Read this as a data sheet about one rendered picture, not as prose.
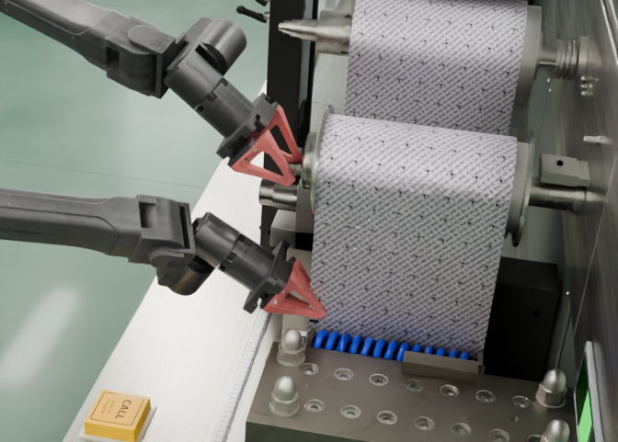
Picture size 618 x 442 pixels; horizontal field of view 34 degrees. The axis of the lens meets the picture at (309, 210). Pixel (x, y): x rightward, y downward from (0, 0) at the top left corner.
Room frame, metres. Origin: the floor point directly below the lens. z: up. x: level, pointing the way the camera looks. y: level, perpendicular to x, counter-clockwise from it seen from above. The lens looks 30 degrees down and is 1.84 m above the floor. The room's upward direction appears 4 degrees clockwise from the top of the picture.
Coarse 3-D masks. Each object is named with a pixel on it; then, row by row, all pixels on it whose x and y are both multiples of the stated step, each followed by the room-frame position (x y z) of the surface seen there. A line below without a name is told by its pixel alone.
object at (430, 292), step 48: (336, 240) 1.09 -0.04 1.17; (384, 240) 1.09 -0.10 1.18; (432, 240) 1.08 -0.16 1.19; (336, 288) 1.09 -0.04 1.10; (384, 288) 1.09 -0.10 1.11; (432, 288) 1.08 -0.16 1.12; (480, 288) 1.07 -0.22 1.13; (384, 336) 1.08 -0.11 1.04; (432, 336) 1.08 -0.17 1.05; (480, 336) 1.07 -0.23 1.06
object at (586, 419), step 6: (588, 396) 0.78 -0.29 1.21; (588, 402) 0.77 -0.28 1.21; (588, 408) 0.77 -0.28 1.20; (582, 414) 0.78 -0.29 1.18; (588, 414) 0.76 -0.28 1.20; (582, 420) 0.78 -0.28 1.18; (588, 420) 0.75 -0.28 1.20; (582, 426) 0.77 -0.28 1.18; (588, 426) 0.75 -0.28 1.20; (582, 432) 0.76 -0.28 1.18; (588, 432) 0.74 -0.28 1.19; (582, 438) 0.76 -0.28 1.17
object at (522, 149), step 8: (520, 144) 1.13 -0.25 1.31; (520, 152) 1.11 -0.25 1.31; (528, 152) 1.12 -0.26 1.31; (520, 160) 1.10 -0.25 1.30; (312, 168) 1.11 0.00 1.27; (520, 168) 1.09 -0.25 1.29; (312, 176) 1.11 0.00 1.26; (520, 176) 1.08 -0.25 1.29; (520, 184) 1.08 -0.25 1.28; (512, 192) 1.08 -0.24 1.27; (520, 192) 1.07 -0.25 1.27; (512, 200) 1.07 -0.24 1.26; (520, 200) 1.07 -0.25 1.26; (512, 208) 1.07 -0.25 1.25; (520, 208) 1.07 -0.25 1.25; (512, 216) 1.07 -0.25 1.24; (520, 216) 1.07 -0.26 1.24; (512, 224) 1.08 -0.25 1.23; (512, 232) 1.09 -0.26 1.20
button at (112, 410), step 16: (96, 400) 1.05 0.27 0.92; (112, 400) 1.05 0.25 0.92; (128, 400) 1.05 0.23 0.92; (144, 400) 1.05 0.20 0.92; (96, 416) 1.02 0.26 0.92; (112, 416) 1.02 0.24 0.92; (128, 416) 1.02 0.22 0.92; (144, 416) 1.04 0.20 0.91; (96, 432) 1.00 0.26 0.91; (112, 432) 1.00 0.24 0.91; (128, 432) 1.00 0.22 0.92
